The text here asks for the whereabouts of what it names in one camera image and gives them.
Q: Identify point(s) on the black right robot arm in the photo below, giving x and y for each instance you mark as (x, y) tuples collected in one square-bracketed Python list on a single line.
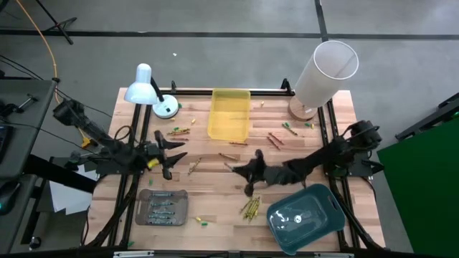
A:
[(333, 152)]

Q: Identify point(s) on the black desk device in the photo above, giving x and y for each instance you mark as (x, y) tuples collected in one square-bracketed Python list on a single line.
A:
[(4, 143)]

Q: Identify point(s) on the black frame bar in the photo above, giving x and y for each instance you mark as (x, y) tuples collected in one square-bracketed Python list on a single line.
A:
[(197, 255)]

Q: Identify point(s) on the black desk leg beam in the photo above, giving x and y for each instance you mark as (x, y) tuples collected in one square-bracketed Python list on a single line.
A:
[(61, 175)]

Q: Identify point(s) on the white paper sheet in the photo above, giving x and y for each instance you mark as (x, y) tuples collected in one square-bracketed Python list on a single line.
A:
[(68, 197)]

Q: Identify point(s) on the teal plastic bin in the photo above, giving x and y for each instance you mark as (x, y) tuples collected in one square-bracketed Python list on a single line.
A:
[(305, 218)]

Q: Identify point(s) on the grey side desk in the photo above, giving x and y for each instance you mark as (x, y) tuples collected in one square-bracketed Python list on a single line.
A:
[(28, 136)]

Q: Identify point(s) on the silver frame bracket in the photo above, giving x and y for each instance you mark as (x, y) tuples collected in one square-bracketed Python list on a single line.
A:
[(333, 255), (133, 254)]

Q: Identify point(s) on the black clamp tool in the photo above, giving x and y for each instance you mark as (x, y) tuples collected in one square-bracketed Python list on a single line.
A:
[(27, 102)]

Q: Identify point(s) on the black computer mouse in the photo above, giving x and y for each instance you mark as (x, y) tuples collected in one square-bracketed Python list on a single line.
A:
[(8, 197)]

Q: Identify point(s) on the white gooseneck desk lamp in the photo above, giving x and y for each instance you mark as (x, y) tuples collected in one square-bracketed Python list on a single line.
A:
[(141, 89)]

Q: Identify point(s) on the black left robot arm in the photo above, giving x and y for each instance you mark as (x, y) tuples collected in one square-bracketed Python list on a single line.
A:
[(104, 143)]

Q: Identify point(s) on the black angled stand beam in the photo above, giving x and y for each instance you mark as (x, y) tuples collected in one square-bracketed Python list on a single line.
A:
[(437, 114)]

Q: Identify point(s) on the yellow tape tag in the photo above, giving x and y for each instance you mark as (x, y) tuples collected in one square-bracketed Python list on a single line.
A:
[(153, 163)]

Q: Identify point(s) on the grey clamp knob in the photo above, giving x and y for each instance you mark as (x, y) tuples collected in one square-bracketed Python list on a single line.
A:
[(73, 157)]

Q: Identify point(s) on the green mat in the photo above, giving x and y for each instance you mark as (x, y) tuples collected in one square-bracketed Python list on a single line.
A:
[(423, 197)]

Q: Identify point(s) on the long black frame rail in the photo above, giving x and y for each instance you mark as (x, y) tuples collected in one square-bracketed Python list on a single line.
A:
[(193, 92)]

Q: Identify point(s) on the grey translucent bin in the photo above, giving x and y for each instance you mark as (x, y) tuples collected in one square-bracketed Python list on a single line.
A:
[(143, 208)]

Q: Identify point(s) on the black tripod stand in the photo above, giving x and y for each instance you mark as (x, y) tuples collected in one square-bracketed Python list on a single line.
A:
[(66, 23)]

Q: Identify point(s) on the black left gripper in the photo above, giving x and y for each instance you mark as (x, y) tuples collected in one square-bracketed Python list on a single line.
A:
[(163, 150)]

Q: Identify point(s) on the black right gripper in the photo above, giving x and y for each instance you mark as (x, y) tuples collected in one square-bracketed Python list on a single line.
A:
[(261, 173)]

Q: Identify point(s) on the yellow translucent bin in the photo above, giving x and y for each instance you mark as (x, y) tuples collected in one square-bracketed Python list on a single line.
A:
[(229, 118)]

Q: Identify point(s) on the table lamp white cylinder shade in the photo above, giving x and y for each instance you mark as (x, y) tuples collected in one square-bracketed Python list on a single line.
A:
[(322, 79)]

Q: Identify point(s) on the black round knob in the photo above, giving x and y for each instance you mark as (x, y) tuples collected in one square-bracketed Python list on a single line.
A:
[(34, 243)]

